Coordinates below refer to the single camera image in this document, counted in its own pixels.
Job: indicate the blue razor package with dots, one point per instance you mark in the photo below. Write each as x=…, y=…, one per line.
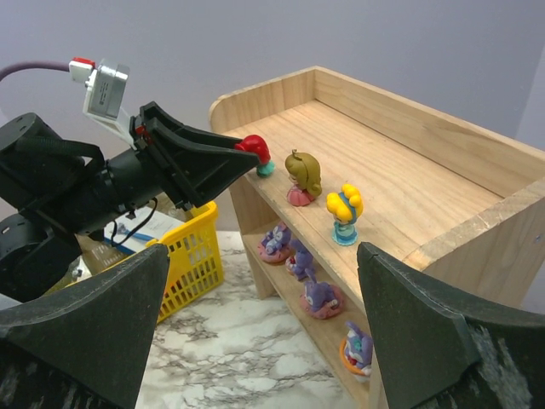
x=155, y=228

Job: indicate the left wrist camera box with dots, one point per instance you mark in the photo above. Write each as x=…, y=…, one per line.
x=104, y=98

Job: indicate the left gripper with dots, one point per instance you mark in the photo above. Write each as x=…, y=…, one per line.
x=191, y=166

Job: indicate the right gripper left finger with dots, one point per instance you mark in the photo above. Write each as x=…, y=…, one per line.
x=85, y=346

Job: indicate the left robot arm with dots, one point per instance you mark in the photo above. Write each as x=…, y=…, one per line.
x=62, y=190

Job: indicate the bunny holding strawberry cake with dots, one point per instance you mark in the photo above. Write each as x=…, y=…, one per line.
x=300, y=264

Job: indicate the yellow blue minion toy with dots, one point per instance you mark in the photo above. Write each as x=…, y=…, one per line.
x=346, y=207

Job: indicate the wooden shelf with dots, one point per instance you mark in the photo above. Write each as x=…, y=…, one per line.
x=447, y=197

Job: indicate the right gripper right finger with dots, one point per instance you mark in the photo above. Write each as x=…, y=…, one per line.
x=440, y=347

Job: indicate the olive brown toy figure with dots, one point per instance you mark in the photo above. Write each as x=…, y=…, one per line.
x=305, y=174

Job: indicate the yellow plastic basket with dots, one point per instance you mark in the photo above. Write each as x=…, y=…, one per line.
x=194, y=258

